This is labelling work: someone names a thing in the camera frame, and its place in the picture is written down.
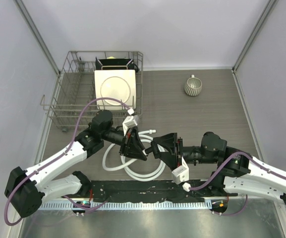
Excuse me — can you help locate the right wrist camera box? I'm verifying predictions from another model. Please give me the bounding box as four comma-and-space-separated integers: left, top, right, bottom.
172, 157, 191, 192

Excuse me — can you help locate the white square plate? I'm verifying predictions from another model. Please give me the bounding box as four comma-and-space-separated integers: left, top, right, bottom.
94, 69, 136, 111

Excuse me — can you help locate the white slotted cable duct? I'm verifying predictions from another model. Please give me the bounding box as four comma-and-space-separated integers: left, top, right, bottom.
38, 200, 212, 212

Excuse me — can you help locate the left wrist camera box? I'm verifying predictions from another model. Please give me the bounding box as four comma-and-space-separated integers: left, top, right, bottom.
122, 108, 139, 135

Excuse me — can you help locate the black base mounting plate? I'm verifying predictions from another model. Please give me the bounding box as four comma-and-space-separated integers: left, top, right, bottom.
60, 178, 240, 203

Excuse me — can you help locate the black elbow hose fitting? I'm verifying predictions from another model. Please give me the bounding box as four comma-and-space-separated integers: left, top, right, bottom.
144, 141, 161, 159

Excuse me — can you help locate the white hose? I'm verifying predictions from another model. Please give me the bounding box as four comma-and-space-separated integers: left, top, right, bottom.
102, 128, 166, 182

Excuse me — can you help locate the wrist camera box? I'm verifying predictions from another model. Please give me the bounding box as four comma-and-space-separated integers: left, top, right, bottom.
122, 108, 139, 135
172, 157, 191, 192

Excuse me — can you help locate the black square dish in rack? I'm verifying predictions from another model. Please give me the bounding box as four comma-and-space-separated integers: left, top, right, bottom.
95, 58, 140, 73

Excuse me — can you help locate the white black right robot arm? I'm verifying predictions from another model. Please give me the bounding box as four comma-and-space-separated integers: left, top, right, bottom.
151, 132, 286, 207

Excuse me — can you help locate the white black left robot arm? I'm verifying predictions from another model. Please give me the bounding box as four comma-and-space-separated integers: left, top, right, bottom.
4, 110, 147, 218

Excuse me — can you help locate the grey wire dish rack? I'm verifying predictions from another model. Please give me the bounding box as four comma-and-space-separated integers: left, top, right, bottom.
40, 51, 143, 132

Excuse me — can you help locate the grey ribbed ceramic mug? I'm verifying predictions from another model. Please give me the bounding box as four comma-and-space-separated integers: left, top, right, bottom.
184, 75, 202, 97

